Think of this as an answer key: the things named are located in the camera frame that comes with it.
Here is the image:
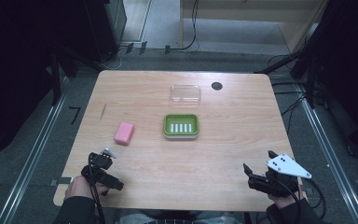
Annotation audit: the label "black cabinet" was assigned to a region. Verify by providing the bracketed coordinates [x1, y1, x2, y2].
[83, 0, 128, 63]

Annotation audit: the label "white floor cable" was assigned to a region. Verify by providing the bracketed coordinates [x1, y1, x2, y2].
[101, 46, 129, 71]

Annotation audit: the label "hanging black cable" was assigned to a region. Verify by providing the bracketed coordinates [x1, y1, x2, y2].
[171, 0, 200, 52]

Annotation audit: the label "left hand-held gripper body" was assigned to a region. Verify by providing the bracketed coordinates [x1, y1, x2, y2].
[80, 147, 117, 187]

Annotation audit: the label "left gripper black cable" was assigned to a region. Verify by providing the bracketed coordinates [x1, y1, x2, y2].
[88, 151, 107, 224]

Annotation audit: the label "black floor cables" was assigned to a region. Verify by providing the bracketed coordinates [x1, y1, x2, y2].
[267, 52, 327, 134]

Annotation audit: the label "metal floor rail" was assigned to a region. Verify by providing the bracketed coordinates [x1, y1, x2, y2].
[0, 77, 70, 224]
[296, 83, 358, 224]

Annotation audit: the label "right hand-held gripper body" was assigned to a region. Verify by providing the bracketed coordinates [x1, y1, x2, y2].
[247, 152, 313, 198]

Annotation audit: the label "light wooden cabinet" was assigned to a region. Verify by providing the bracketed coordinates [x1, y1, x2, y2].
[179, 0, 329, 53]

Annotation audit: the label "pink soap bar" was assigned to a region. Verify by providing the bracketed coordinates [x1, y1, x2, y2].
[114, 121, 136, 147]

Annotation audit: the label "black metal stand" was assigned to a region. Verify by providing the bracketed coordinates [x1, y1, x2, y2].
[45, 43, 106, 106]
[254, 18, 334, 110]

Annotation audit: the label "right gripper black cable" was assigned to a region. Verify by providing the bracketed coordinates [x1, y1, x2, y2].
[276, 176, 327, 224]

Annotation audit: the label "metal table edge bracket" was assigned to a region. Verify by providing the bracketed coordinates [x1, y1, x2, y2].
[49, 176, 75, 188]

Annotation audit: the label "green soap dish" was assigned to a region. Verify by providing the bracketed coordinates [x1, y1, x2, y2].
[162, 113, 200, 140]

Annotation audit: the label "clear plastic container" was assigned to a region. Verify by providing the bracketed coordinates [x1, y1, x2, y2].
[170, 84, 202, 105]

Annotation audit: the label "person's right hand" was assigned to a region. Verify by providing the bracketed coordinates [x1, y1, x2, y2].
[267, 176, 304, 210]

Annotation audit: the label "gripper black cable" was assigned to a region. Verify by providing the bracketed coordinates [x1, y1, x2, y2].
[88, 151, 107, 224]
[276, 176, 327, 224]

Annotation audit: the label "person's left hand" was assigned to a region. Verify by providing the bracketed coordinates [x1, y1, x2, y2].
[63, 175, 110, 201]

